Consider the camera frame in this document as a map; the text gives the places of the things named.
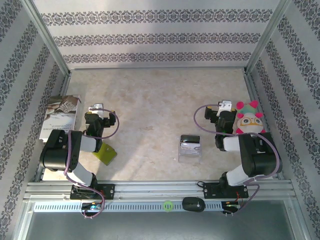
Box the black credit card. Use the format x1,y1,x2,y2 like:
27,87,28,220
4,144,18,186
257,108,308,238
180,134,201,145

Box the silver credit card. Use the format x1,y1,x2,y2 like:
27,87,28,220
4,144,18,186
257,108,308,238
179,142,202,155

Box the clear acrylic card stand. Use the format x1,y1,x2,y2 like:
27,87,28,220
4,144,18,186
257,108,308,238
177,134,203,165

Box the plush toy with glasses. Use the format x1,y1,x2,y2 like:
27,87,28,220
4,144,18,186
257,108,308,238
232,100,267,137

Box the white paperback book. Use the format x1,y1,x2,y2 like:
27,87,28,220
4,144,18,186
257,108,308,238
39,94,83,143

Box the small circuit board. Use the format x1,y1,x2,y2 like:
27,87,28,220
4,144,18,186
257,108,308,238
223,200,241,210
81,202,105,211

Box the black computer mouse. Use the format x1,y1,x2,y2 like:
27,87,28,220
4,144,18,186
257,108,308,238
181,196,206,213

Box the grey metal shelf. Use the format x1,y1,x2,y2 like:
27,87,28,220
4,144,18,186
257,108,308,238
14,199,313,240

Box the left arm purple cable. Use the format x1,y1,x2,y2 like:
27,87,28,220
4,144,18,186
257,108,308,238
63,108,120,220

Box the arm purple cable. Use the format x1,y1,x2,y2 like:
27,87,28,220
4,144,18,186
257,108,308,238
194,104,281,216
63,108,120,220

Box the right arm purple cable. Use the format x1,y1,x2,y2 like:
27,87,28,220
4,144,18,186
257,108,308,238
194,104,281,216

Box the aluminium side rail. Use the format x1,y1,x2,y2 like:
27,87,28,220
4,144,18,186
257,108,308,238
242,68,286,180
33,73,73,183

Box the aluminium back rail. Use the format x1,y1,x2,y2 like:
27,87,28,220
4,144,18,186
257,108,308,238
67,65,249,72

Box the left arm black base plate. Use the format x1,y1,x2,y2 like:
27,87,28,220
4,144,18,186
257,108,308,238
69,183,116,201

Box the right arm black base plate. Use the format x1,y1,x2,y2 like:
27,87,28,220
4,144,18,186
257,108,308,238
203,182,250,200

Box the aluminium mounting rail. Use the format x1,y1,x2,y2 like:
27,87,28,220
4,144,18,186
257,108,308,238
22,179,298,202

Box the slotted grey cable duct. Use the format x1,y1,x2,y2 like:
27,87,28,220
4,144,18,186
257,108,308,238
33,201,224,214

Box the aluminium frame post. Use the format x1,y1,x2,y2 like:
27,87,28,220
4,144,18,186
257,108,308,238
244,0,293,75
21,0,71,76

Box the green tape ring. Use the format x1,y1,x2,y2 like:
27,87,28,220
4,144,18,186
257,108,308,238
162,199,175,212

